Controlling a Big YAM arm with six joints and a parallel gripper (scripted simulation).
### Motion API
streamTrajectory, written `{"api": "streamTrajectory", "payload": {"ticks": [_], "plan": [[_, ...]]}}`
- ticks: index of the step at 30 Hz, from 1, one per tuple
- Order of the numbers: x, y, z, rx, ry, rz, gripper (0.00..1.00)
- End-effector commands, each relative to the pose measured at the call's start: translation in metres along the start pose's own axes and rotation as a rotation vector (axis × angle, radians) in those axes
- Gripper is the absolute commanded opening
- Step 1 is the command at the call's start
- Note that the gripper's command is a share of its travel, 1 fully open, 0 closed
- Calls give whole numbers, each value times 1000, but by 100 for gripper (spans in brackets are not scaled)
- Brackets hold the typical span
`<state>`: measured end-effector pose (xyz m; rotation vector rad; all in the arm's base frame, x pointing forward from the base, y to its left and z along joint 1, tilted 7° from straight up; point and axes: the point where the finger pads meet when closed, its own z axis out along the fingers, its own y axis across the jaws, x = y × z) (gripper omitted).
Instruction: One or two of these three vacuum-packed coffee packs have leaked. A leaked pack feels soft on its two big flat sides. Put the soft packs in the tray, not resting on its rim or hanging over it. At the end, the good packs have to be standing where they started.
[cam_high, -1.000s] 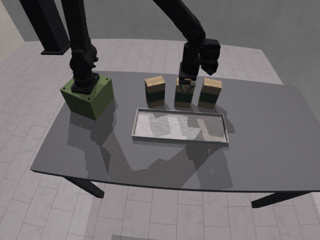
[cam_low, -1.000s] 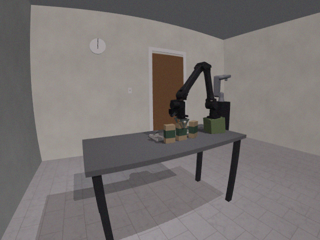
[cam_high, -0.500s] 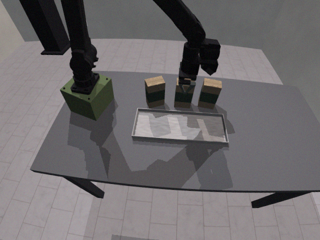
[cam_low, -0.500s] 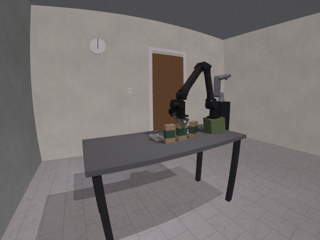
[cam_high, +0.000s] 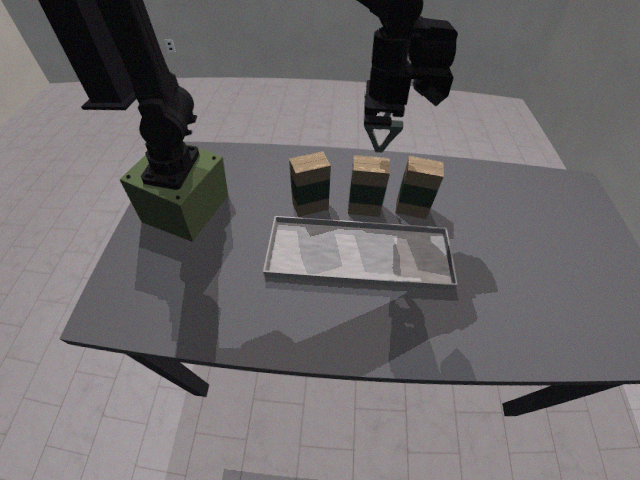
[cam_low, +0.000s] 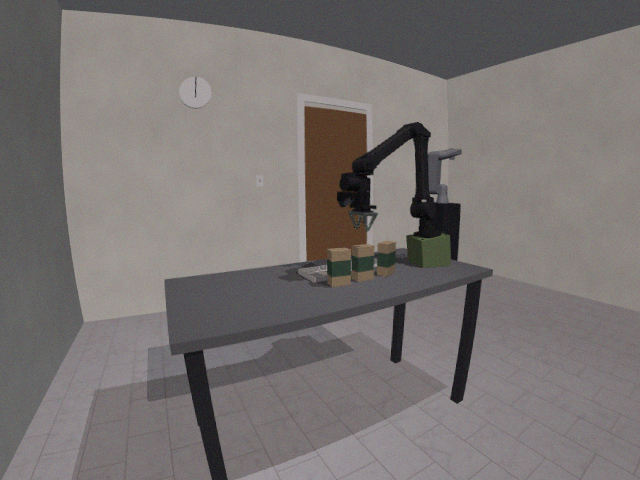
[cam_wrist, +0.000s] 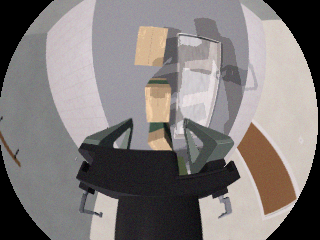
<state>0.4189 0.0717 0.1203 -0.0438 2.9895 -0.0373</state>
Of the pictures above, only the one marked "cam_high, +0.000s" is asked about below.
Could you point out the tan rectangular block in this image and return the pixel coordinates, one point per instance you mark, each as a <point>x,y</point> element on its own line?
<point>310,183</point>
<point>369,181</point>
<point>422,179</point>

